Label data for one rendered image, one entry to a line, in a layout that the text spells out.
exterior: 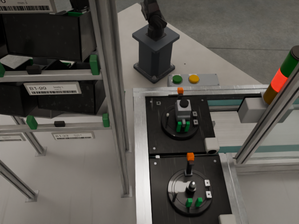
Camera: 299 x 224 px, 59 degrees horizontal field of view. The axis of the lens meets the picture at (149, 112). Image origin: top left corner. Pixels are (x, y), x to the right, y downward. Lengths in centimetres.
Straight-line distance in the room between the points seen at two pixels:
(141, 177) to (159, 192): 8
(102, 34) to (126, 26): 115
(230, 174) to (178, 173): 18
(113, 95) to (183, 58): 92
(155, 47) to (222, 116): 38
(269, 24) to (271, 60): 56
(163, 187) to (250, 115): 34
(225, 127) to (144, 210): 45
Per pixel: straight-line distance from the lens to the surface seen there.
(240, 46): 287
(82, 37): 46
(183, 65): 132
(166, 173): 88
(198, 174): 88
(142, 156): 92
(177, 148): 92
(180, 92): 94
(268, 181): 109
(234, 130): 107
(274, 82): 68
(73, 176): 103
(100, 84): 60
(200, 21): 308
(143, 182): 89
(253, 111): 74
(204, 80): 114
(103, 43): 39
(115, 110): 51
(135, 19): 158
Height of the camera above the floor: 179
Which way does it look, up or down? 55 degrees down
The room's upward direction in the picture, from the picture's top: 2 degrees clockwise
